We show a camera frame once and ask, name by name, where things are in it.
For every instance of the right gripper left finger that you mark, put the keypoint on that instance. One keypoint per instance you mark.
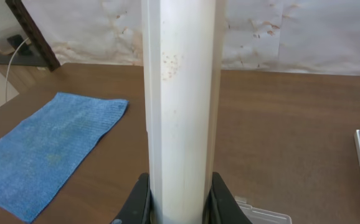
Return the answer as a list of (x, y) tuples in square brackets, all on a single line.
[(136, 205)]

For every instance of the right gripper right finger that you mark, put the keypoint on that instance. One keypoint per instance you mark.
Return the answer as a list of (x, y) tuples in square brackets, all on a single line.
[(225, 205)]

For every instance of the white pipette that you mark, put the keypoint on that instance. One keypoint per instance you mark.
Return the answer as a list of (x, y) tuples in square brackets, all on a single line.
[(180, 109)]

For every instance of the red and yellow tip box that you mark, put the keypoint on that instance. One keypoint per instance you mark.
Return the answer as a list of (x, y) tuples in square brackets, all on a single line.
[(261, 214)]

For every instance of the blue cloth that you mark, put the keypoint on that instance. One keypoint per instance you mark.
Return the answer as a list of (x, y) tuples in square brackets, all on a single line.
[(40, 152)]

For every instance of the dark brown wooden post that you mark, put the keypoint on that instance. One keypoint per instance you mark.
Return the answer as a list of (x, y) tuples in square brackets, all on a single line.
[(33, 34)]

